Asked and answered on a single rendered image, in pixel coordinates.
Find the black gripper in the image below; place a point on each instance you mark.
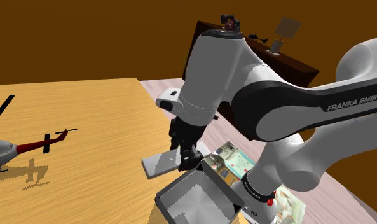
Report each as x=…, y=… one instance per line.
x=186, y=131

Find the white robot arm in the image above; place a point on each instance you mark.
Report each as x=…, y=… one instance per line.
x=219, y=71

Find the grey flat rectangular slab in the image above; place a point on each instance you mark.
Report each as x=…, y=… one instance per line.
x=158, y=166

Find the patterned robot stand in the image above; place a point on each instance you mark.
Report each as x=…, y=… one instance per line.
x=230, y=164

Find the grey open tray box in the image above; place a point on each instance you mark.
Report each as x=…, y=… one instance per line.
x=197, y=198

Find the wooden table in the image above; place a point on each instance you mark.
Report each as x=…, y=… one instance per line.
x=95, y=124

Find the dark brown cabinet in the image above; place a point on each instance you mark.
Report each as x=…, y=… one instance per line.
x=287, y=66

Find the red and grey toy helicopter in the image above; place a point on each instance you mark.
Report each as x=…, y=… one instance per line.
x=8, y=150

